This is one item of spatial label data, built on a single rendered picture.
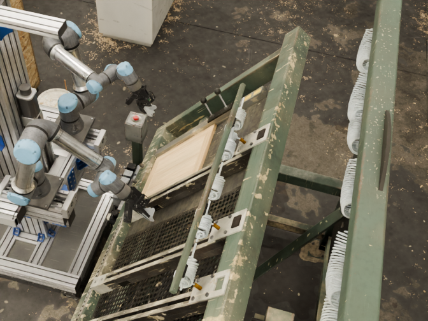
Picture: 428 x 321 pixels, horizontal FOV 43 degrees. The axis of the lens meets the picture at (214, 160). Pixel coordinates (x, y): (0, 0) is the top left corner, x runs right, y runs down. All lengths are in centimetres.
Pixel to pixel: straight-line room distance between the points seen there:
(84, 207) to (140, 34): 210
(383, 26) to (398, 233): 241
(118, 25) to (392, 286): 344
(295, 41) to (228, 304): 144
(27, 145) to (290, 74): 126
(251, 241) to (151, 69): 353
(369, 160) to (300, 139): 301
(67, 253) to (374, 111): 250
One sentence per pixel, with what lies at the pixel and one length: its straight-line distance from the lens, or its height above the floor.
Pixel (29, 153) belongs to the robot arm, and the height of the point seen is 163.
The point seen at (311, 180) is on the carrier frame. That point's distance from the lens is 362.
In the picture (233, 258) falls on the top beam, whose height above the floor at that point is 188.
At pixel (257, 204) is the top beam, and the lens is 211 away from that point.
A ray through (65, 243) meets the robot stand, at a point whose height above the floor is 21.
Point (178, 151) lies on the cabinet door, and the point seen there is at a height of 109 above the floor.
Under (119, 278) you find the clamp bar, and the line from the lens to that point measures 275.
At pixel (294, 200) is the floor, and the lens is 448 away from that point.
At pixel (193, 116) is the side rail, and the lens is 344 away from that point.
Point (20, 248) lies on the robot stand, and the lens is 400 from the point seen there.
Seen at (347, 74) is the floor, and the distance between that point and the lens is 567.
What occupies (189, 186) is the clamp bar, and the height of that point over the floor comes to 138.
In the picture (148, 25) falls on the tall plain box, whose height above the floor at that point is 29.
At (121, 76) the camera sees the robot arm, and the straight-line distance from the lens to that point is 289.
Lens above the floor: 360
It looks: 51 degrees down
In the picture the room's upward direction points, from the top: 8 degrees clockwise
